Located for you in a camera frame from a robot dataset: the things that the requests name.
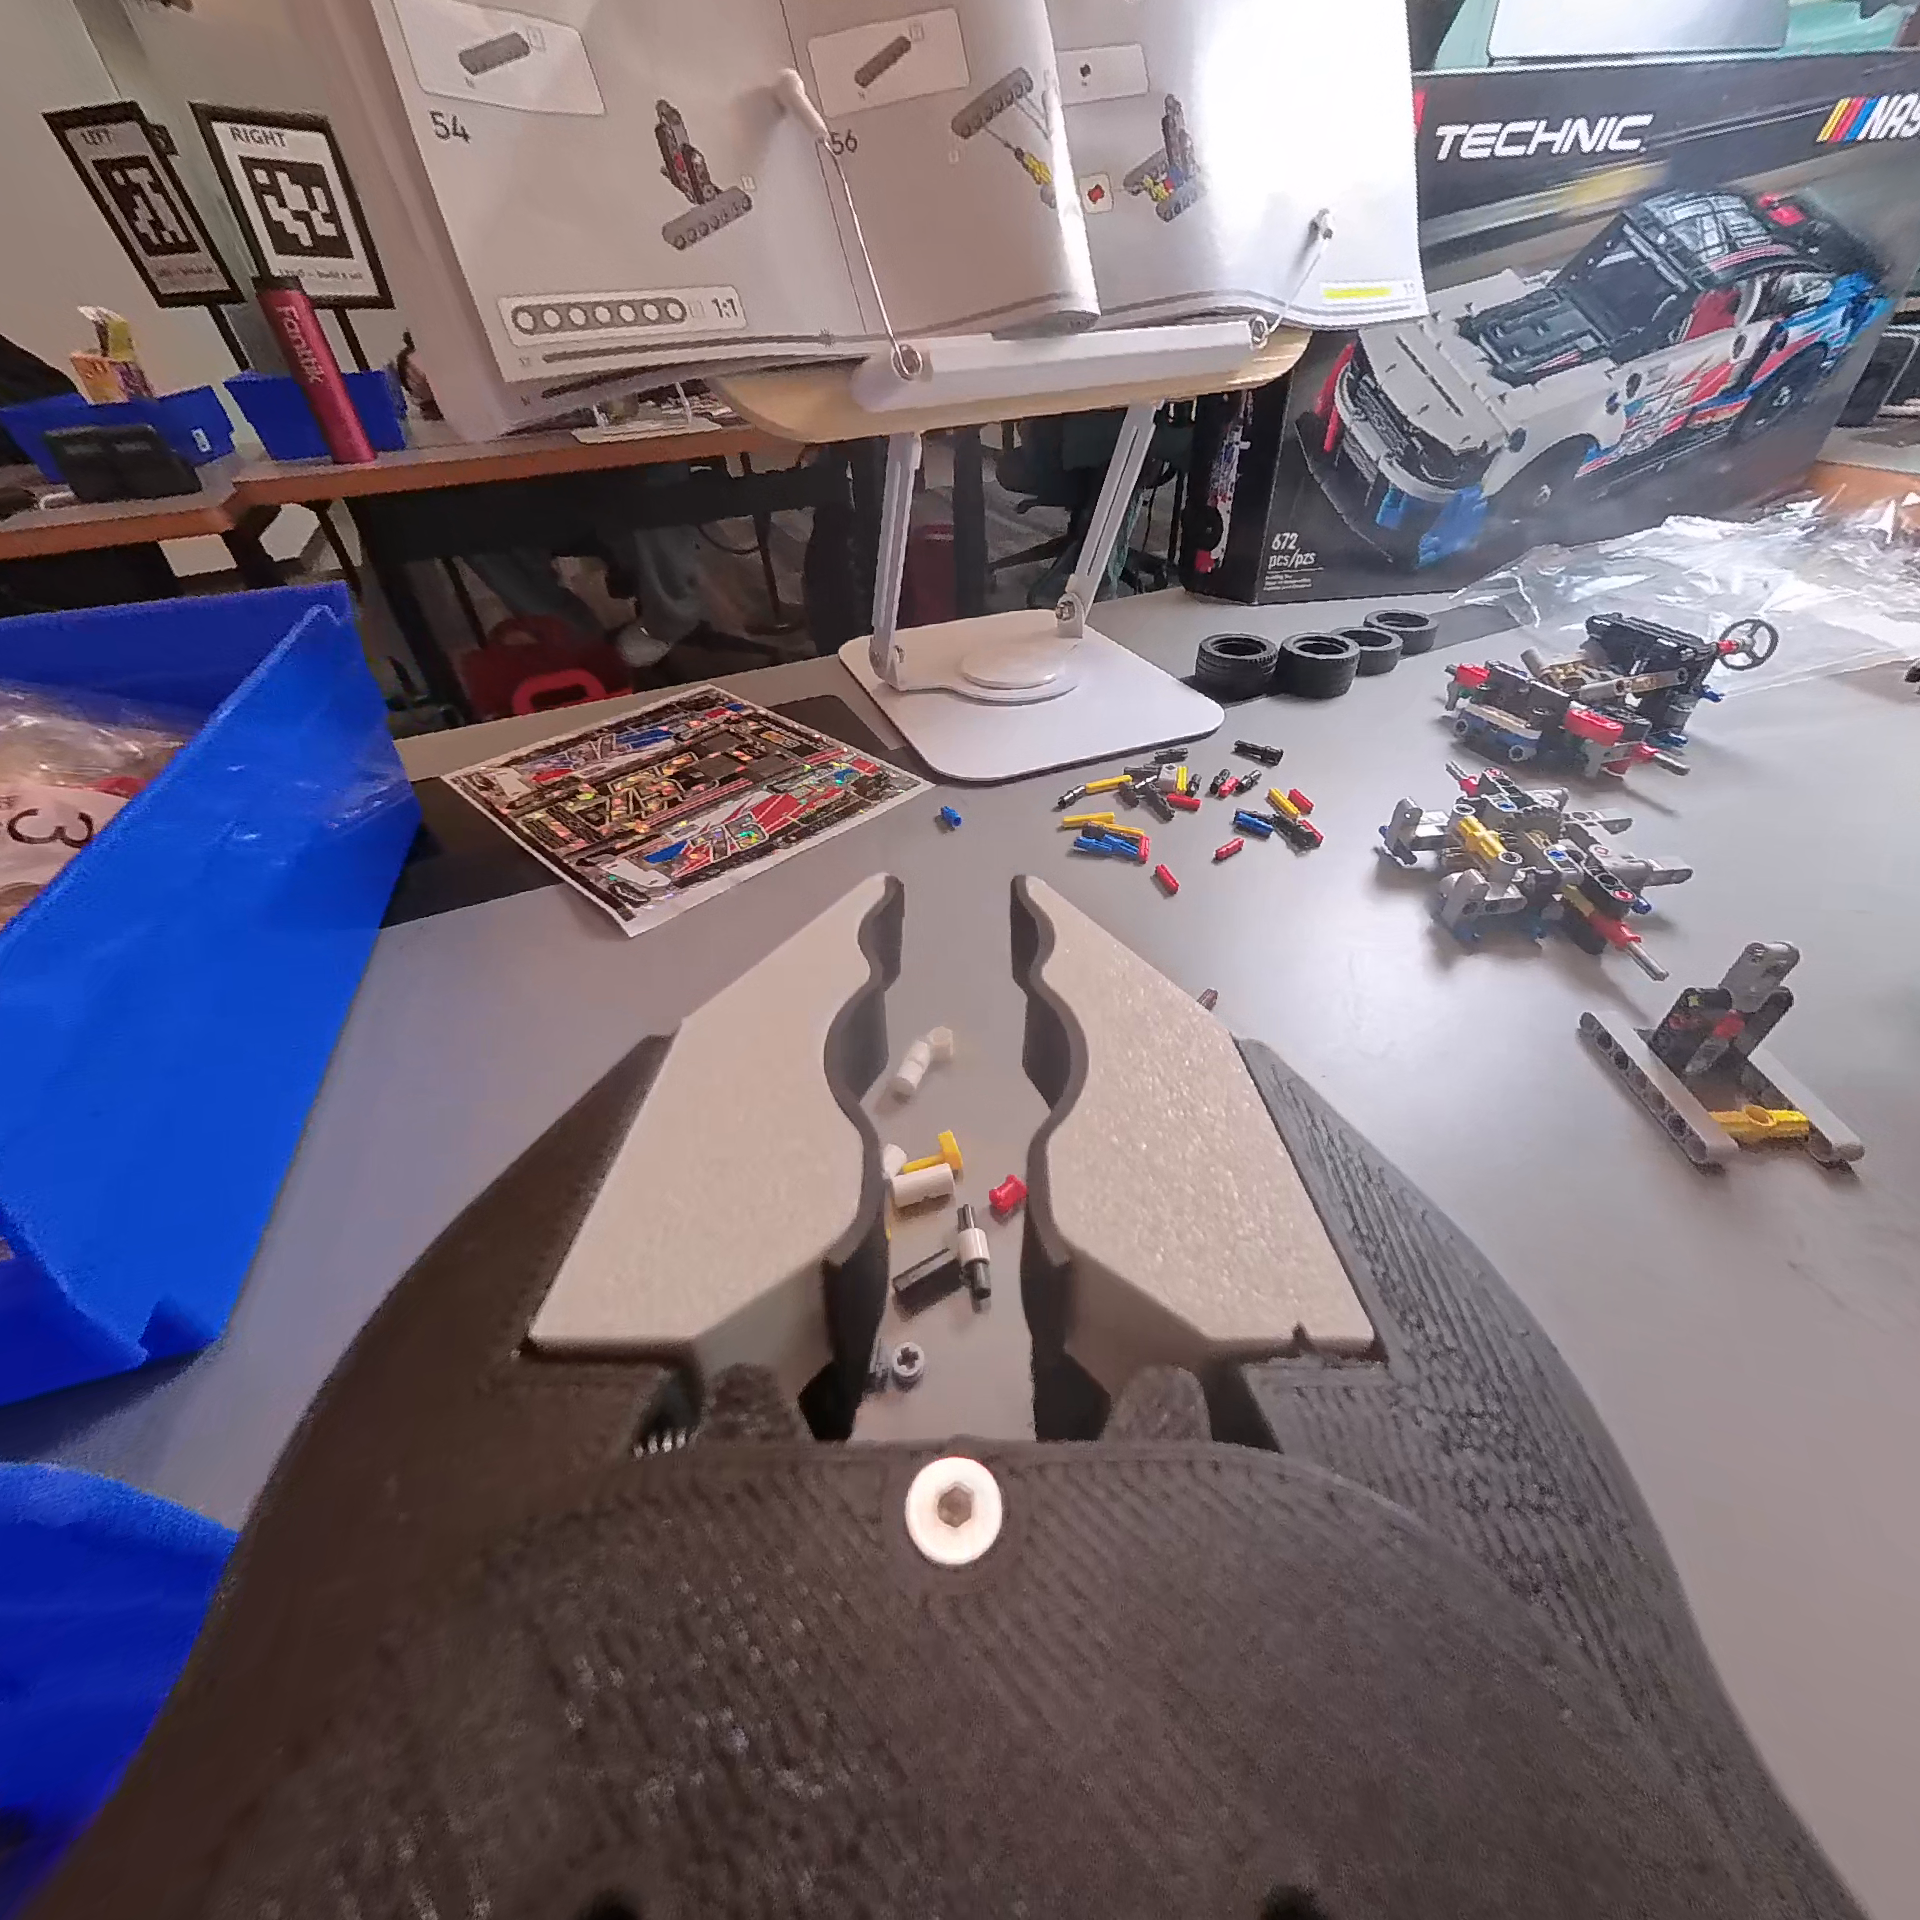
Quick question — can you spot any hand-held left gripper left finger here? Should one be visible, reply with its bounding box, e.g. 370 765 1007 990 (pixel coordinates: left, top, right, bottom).
533 875 906 1438

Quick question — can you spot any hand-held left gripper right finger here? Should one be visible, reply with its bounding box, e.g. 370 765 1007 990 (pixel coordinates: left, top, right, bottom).
1013 875 1379 1438

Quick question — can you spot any toy car set box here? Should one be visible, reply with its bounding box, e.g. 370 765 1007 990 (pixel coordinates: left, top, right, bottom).
1177 0 1920 606

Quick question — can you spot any heap of white toy connectors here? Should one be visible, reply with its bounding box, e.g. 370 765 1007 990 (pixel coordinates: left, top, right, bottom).
875 1027 1032 1392

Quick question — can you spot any heap of colourful toy pins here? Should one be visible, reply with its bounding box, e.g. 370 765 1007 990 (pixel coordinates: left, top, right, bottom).
1056 738 1330 898

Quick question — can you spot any colourful sticker sheet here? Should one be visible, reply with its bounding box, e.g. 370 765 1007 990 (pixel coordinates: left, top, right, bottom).
444 684 938 936

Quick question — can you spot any grey toy brick chassis model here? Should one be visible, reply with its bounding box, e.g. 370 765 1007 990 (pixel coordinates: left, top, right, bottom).
1377 764 1696 984

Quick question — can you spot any white book stand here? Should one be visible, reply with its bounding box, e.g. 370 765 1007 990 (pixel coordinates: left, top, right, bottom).
701 317 1316 783

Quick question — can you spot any red bag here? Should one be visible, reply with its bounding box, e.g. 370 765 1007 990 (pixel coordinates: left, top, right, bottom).
455 613 636 724

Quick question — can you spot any large blue plastic bin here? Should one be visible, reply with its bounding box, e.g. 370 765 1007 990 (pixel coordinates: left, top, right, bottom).
0 583 424 1407

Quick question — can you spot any toy brick model on grey beams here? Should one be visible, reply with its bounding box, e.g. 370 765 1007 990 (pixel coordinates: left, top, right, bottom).
1576 940 1865 1173

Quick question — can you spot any toy brick model with steering wheel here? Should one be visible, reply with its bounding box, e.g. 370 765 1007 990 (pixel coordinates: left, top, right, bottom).
1443 611 1780 779

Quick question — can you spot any clear bag of toy parts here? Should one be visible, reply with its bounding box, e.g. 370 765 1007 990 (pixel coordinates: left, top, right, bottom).
0 679 202 935

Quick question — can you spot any wooden background table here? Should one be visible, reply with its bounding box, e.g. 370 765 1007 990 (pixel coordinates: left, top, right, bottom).
0 415 859 570

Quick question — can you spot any empty clear plastic bag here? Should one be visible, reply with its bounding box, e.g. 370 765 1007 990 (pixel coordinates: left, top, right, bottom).
1476 492 1920 680

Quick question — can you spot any small blue storage bin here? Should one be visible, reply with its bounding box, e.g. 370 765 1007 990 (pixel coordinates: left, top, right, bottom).
224 365 411 461
0 383 235 485

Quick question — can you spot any red cylinder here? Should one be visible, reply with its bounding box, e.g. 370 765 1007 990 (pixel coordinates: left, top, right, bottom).
249 276 383 463

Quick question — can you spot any black device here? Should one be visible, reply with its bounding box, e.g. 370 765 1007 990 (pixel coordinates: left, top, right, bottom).
39 422 207 503

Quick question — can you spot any open instruction booklet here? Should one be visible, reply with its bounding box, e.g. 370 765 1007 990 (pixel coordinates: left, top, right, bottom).
320 0 1431 442

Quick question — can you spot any colourful small carton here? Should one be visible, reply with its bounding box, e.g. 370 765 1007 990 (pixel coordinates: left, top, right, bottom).
67 303 157 404

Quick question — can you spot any black and white marker sign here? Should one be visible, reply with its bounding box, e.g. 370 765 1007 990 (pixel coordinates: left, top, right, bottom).
42 101 243 310
189 102 395 310

